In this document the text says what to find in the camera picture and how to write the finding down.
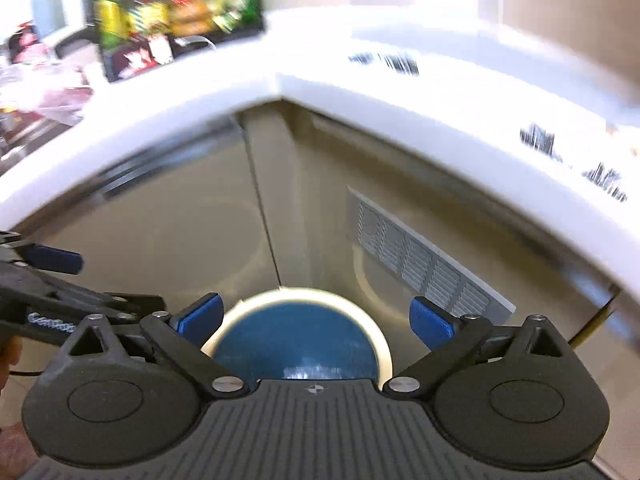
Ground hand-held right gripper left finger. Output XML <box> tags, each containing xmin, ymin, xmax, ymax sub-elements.
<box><xmin>60</xmin><ymin>293</ymin><xmax>250</xmax><ymax>401</ymax></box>

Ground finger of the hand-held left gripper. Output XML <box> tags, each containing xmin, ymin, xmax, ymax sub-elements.
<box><xmin>0</xmin><ymin>232</ymin><xmax>83</xmax><ymax>276</ymax></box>
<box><xmin>45</xmin><ymin>280</ymin><xmax>167</xmax><ymax>325</ymax></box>

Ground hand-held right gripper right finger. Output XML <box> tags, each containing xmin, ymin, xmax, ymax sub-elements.
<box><xmin>382</xmin><ymin>296</ymin><xmax>576</xmax><ymax>401</ymax></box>

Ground blue bowl with cream rim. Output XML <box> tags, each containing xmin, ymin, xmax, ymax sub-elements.
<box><xmin>200</xmin><ymin>285</ymin><xmax>394</xmax><ymax>392</ymax></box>

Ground grey louvred vent panel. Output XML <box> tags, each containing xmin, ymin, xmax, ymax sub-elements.
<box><xmin>346</xmin><ymin>186</ymin><xmax>517</xmax><ymax>327</ymax></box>

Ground pink plastic bag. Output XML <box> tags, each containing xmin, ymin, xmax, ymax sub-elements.
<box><xmin>0</xmin><ymin>20</ymin><xmax>96</xmax><ymax>126</ymax></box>

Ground yellow green label bottle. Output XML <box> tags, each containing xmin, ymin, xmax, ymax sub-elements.
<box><xmin>95</xmin><ymin>0</ymin><xmax>129</xmax><ymax>36</ymax></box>

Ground yellow cable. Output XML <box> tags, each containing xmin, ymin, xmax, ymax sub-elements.
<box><xmin>570</xmin><ymin>302</ymin><xmax>617</xmax><ymax>352</ymax></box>

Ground black wire kitchen rack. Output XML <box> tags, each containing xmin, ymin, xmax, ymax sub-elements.
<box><xmin>87</xmin><ymin>0</ymin><xmax>266</xmax><ymax>83</ymax></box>

